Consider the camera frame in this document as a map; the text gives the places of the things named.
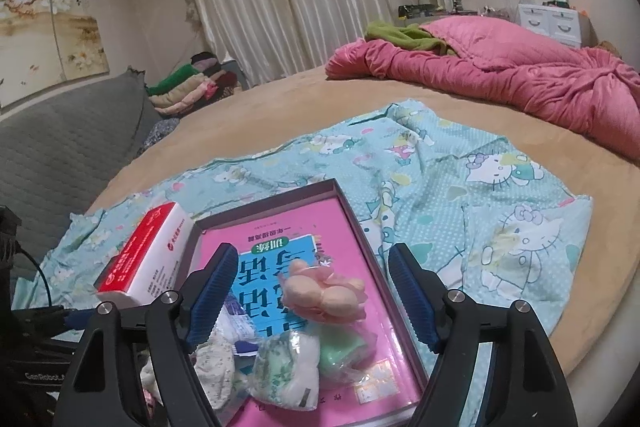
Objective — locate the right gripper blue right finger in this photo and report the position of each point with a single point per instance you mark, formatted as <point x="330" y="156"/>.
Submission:
<point x="421" y="293"/>

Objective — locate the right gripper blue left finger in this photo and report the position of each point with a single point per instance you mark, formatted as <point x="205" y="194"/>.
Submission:
<point x="203" y="295"/>

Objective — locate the white floral scrunchie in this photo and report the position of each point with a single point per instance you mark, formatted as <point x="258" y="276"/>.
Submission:
<point x="214" y="366"/>

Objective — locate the pink plush toy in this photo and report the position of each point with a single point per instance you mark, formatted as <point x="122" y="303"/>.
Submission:
<point x="318" y="294"/>

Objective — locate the small barcode packet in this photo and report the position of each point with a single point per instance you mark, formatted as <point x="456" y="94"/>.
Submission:
<point x="236" y="326"/>

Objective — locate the dark purple box tray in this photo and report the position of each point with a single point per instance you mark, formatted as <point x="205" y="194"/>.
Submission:
<point x="350" y="226"/>

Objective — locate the red tissue pack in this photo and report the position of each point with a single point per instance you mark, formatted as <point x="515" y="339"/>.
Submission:
<point x="150" y="261"/>

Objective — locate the hello kitty blue sheet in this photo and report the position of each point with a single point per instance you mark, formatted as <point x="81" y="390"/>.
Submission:
<point x="485" y="217"/>

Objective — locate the pink and blue book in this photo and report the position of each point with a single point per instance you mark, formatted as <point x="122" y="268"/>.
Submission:
<point x="330" y="256"/>

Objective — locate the green packaged tissue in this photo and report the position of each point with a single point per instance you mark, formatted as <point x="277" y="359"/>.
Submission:
<point x="291" y="369"/>

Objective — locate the grey quilted sofa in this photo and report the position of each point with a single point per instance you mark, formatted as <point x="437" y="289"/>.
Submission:
<point x="58" y="155"/>

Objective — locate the stack of folded clothes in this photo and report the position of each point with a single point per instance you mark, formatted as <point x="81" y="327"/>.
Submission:
<point x="203" y="81"/>

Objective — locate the pink quilt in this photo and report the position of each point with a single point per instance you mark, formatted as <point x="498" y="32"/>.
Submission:
<point x="589" y="91"/>

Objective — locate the green cloth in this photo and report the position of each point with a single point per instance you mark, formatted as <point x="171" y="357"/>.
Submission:
<point x="410" y="38"/>

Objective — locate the white drawer cabinet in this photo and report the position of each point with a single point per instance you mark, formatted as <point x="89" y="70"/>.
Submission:
<point x="561" y="24"/>

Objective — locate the wall painting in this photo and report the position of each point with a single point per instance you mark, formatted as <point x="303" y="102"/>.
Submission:
<point x="45" y="43"/>

